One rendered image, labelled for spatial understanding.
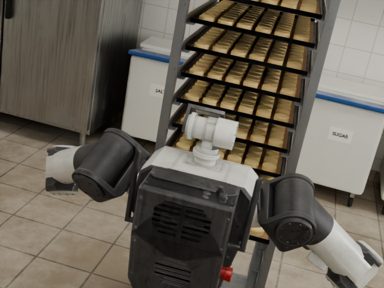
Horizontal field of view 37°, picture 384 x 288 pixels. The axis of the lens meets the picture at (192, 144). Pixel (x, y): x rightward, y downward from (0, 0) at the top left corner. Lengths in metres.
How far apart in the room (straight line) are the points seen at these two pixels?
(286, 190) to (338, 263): 0.22
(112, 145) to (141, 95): 2.86
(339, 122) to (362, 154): 0.27
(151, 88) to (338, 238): 2.95
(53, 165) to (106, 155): 0.23
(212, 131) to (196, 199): 0.19
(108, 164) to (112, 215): 2.17
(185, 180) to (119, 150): 0.19
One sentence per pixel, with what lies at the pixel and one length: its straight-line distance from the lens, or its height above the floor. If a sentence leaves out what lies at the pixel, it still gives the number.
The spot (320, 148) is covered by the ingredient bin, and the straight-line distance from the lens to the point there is 4.08.
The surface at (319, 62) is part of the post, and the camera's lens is 1.84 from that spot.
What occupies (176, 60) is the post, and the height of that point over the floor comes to 1.27.
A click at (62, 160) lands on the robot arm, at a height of 1.10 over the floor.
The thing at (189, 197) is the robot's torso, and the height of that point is 1.20.
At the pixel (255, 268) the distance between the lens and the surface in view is 2.14.
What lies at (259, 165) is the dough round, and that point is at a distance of 2.04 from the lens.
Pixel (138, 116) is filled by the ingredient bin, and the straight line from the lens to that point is 4.24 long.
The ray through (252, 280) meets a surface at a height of 0.50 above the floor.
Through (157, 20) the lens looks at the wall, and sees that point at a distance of 4.76.
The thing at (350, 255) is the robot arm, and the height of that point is 1.06.
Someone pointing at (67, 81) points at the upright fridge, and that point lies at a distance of 4.10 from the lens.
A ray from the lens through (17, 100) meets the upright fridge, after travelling 4.33.
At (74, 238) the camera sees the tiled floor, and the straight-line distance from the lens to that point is 3.24.
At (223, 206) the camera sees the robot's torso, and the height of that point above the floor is 1.20.
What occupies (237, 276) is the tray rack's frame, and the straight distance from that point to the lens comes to 2.88.
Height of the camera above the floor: 1.72
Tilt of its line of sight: 21 degrees down
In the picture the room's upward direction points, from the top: 11 degrees clockwise
